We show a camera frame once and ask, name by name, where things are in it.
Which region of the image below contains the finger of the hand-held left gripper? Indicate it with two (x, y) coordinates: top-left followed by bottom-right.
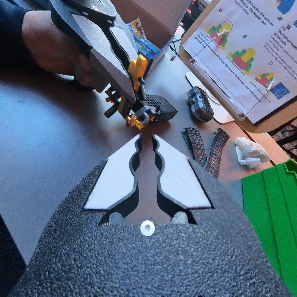
(109, 24), (140, 68)
(71, 13), (137, 104)

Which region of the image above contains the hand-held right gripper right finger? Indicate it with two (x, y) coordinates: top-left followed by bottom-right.
(152, 134), (212, 209)

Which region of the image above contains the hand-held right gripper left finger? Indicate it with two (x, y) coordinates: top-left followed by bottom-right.
(84, 133), (142, 211)

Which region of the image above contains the yellow perforated beam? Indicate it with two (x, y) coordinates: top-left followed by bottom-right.
(128, 55), (148, 90)

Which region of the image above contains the black perforated brick model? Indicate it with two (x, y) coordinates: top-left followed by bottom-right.
(104, 55), (179, 130)

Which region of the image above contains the green storage bin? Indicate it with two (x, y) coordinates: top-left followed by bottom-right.
(241, 159), (297, 297)

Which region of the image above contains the person's left forearm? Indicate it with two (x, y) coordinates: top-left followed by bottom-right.
(0, 0), (35, 70)

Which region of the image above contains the grey desk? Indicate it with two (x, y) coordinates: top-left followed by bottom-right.
(0, 35), (290, 263)

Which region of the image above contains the person's left hand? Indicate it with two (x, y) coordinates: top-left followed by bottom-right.
(22, 10), (94, 86)

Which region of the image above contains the colourful instruction booklet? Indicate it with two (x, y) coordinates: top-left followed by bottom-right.
(126, 18), (161, 58)

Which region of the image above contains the grey tread track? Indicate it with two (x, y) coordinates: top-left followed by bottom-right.
(181, 127), (207, 167)
(204, 128), (230, 179)

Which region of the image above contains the dark blue cardboard box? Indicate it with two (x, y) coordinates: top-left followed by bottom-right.
(109, 0), (193, 77)

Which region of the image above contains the wooden display board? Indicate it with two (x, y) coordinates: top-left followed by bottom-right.
(179, 0), (297, 134)

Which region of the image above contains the printed instruction sheet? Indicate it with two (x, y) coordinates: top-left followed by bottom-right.
(183, 0), (297, 124)

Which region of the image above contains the person's dark clothed body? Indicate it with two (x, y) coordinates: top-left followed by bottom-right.
(0, 213), (27, 297)

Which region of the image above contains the black cable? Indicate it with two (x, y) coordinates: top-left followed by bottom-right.
(169, 38), (184, 61)

